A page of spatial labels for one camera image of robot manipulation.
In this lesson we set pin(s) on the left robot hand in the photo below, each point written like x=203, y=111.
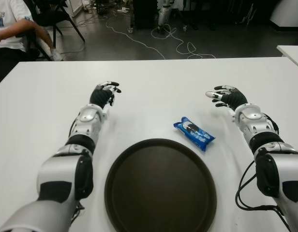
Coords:
x=100, y=96

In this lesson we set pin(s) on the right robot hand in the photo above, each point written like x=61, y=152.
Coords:
x=233, y=97

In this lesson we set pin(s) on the blue Oreo cookie package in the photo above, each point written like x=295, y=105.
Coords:
x=192, y=133

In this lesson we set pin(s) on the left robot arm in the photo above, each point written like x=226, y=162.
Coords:
x=54, y=169

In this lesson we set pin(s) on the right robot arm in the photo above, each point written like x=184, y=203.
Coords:
x=255, y=123

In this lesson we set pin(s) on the white side table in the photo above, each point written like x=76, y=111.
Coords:
x=294, y=54

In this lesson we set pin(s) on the person with bare legs, sneakers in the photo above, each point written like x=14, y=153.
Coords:
x=46, y=38

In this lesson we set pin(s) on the grey folded stand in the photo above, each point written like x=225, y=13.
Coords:
x=249, y=13

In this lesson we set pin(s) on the white power strip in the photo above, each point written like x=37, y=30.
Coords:
x=124, y=10

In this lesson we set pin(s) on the black chair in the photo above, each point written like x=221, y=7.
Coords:
x=64, y=14

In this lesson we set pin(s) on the black cabinet on casters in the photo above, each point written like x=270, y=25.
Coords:
x=144, y=14

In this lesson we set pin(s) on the white storage cabinet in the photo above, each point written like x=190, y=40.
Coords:
x=74, y=6

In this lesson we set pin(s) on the white curved pillar base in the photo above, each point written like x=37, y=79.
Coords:
x=287, y=14

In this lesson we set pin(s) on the silver humanoid robot leg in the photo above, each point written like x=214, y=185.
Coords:
x=163, y=14

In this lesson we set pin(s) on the dark round tray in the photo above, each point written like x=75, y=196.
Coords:
x=161, y=188

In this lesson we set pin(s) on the seated person in white shirt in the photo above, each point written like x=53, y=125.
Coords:
x=6, y=29

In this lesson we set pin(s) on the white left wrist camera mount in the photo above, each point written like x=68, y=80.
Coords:
x=105, y=113

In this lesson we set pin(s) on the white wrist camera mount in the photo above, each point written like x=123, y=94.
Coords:
x=105, y=113
x=233, y=116

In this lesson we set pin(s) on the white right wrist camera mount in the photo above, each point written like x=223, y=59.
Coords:
x=233, y=116

